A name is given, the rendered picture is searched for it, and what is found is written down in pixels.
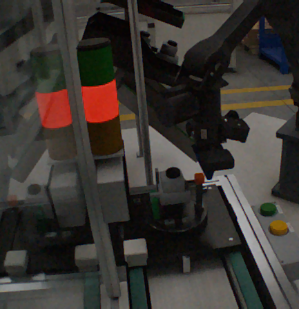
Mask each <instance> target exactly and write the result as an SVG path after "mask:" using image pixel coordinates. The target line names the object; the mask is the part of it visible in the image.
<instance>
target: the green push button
mask: <svg viewBox="0 0 299 309"><path fill-rule="evenodd" d="M276 209H277V206H275V205H274V204H273V203H269V202H266V203H263V204H262V205H261V206H260V213H261V214H264V215H267V216H271V215H274V214H275V213H276Z"/></svg>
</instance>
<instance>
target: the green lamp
mask: <svg viewBox="0 0 299 309"><path fill-rule="evenodd" d="M76 53H77V63H78V67H79V77H80V81H81V86H82V87H84V86H85V87H95V86H102V85H106V84H108V83H111V82H112V81H114V80H115V72H114V67H113V57H112V48H111V44H109V45H108V46H105V47H103V48H98V49H94V50H83V51H81V50H78V51H77V52H76Z"/></svg>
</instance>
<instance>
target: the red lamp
mask: <svg viewBox="0 0 299 309"><path fill-rule="evenodd" d="M81 93H82V97H83V101H84V108H85V112H86V114H85V116H86V120H87V121H89V122H103V121H108V120H111V119H114V118H115V117H116V116H117V115H118V114H119V108H118V102H117V92H116V87H115V80H114V81H112V82H111V83H108V84H106V85H102V86H95V87H85V86H84V87H83V88H82V92H81Z"/></svg>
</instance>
